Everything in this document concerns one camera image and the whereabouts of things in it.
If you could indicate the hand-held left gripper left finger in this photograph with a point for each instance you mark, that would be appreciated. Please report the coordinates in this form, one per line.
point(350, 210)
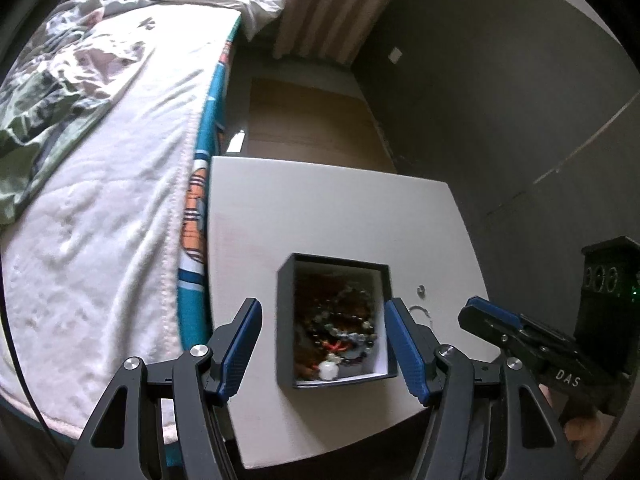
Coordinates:
point(240, 350)

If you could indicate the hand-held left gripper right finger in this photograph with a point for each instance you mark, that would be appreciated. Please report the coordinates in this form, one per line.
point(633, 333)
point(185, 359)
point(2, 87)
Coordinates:
point(405, 355)

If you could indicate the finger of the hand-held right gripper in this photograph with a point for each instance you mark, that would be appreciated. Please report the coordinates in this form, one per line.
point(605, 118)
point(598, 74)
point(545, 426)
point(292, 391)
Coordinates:
point(487, 317)

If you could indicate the black square jewelry box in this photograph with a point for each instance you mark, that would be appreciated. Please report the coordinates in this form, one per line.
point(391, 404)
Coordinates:
point(285, 320)

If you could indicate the person's right hand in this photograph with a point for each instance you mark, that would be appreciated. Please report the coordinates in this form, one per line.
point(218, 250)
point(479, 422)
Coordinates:
point(582, 430)

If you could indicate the small silver earring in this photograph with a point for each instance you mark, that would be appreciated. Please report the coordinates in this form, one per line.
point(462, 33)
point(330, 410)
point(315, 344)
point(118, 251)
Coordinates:
point(421, 290)

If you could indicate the white side table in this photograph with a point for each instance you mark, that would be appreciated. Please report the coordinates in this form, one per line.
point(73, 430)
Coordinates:
point(325, 205)

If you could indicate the white fleece blanket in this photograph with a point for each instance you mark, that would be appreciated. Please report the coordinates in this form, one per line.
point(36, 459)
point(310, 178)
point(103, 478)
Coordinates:
point(100, 250)

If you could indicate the green crumpled cloth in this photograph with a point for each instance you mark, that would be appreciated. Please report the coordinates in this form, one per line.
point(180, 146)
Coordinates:
point(45, 90)

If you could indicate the beige curtain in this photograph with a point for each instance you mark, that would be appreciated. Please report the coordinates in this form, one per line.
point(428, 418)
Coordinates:
point(340, 10)

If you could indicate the white wall socket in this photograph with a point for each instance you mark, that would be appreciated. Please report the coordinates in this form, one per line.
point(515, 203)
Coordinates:
point(396, 55)

